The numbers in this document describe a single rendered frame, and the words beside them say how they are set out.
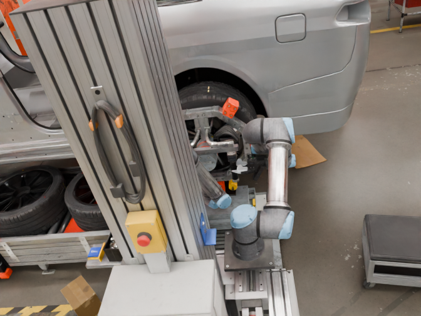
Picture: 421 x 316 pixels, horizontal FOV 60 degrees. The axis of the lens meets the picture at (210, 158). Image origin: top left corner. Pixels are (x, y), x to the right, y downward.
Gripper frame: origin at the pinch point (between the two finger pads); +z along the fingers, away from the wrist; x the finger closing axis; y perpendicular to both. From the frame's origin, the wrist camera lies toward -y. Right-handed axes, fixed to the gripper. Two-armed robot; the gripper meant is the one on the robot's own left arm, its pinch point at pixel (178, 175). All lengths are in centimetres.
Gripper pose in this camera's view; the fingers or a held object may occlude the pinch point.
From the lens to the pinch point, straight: 221.3
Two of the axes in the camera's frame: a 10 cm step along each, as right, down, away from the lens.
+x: 7.4, -4.9, 4.6
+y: 1.7, 8.0, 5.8
